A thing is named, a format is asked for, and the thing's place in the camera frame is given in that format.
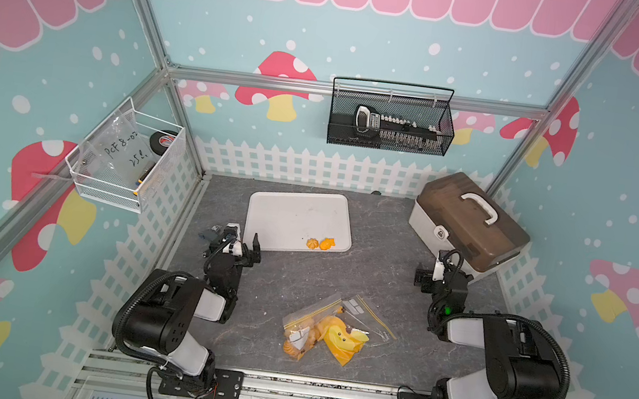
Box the white wire basket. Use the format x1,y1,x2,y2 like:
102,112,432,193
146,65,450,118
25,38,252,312
64,98,186,213

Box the white plastic tray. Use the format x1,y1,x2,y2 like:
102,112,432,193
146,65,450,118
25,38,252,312
243,192,353,254

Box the green handled tool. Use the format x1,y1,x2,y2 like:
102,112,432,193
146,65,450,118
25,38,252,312
198,228,223,244

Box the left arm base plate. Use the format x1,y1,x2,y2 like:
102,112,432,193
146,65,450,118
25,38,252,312
157,369,245,399

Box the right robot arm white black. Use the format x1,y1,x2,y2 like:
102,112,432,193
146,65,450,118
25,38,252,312
398,250,571,399

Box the orange fish shaped cookie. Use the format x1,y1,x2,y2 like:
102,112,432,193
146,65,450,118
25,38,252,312
319,238,336,251

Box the labelled clear plastic bag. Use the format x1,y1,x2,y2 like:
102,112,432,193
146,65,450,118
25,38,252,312
74,111,156,191

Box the socket set in basket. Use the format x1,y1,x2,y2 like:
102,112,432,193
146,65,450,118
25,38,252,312
353,105,441,153

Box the clear ziploc bag of cookies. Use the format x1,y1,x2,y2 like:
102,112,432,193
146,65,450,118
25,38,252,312
277,286,368,367

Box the ziploc bag with yellow snack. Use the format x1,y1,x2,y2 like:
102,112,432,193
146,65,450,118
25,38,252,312
317,295,398,366

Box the black wire mesh basket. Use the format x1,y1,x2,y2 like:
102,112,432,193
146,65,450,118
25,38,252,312
326,76,455,157

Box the black tape roll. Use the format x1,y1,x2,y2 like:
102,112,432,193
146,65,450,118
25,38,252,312
149,130,178,156

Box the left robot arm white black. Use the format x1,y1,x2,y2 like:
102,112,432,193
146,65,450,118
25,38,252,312
112,223,262,397

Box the white box brown lid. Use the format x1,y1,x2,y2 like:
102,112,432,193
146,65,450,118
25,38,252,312
409,172,530,284

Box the flower shaped cookie on tray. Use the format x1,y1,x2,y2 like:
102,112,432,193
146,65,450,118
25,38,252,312
306,239,319,251

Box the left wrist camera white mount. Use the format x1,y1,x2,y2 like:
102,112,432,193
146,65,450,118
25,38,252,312
221,223,242,245

